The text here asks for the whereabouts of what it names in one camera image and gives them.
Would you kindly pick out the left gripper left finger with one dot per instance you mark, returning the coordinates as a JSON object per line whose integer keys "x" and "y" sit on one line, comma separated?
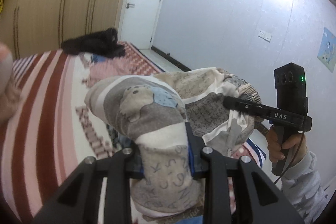
{"x": 133, "y": 164}

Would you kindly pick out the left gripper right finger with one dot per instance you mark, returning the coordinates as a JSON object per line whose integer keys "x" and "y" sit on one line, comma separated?
{"x": 198, "y": 166}

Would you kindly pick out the bear print fleece pants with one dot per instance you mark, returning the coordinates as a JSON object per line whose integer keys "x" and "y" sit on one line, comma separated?
{"x": 154, "y": 112}

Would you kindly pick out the grey star sleeve forearm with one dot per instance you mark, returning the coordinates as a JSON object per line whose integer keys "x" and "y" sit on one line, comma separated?
{"x": 301, "y": 185}

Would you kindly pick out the person right hand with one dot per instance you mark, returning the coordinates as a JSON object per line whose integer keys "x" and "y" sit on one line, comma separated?
{"x": 295, "y": 141}

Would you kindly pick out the dark baseboard strip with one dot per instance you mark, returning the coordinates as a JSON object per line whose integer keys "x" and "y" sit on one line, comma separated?
{"x": 168, "y": 57}

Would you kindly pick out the striped pink bed blanket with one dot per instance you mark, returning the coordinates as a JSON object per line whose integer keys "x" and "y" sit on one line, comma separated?
{"x": 52, "y": 130}

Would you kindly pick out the black garment on bed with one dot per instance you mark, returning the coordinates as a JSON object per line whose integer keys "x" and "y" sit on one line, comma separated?
{"x": 102, "y": 43}

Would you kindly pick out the rolled pink grey quilt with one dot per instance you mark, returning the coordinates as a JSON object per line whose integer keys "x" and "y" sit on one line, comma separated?
{"x": 10, "y": 94}

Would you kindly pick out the white door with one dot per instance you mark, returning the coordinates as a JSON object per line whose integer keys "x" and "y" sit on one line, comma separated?
{"x": 138, "y": 22}

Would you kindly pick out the black camera box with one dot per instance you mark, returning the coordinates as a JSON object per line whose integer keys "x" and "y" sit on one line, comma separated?
{"x": 290, "y": 85}

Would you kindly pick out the cartoon wall poster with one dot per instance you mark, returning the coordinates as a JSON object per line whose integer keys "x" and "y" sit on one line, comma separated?
{"x": 327, "y": 50}

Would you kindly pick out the white wall socket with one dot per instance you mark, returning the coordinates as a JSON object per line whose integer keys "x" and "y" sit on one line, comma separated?
{"x": 265, "y": 35}

